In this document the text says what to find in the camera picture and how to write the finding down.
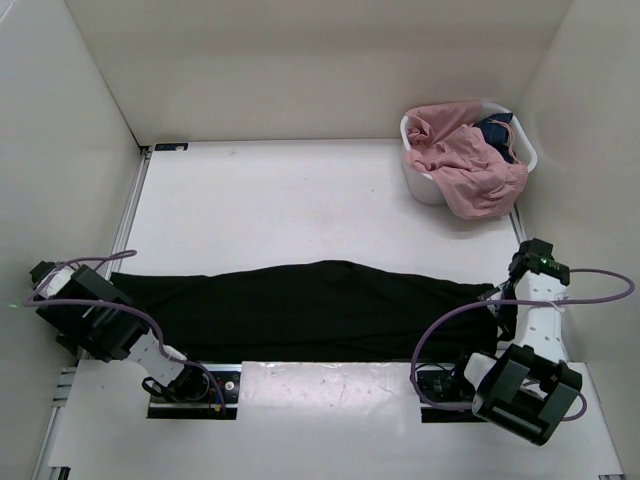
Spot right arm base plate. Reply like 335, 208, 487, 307
416, 363, 481, 424

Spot black trousers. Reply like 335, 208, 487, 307
111, 261, 494, 363

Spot navy garment in basket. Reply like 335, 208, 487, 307
474, 112, 518, 164

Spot dark label sticker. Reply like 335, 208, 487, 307
154, 143, 189, 152

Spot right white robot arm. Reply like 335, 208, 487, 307
449, 238, 583, 446

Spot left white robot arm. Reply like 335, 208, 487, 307
27, 261, 215, 402

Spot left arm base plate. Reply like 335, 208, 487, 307
141, 364, 242, 421

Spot pink trousers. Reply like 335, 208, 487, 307
402, 101, 529, 220

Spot white laundry basket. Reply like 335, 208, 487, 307
401, 101, 538, 205

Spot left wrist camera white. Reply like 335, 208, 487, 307
34, 266, 75, 300

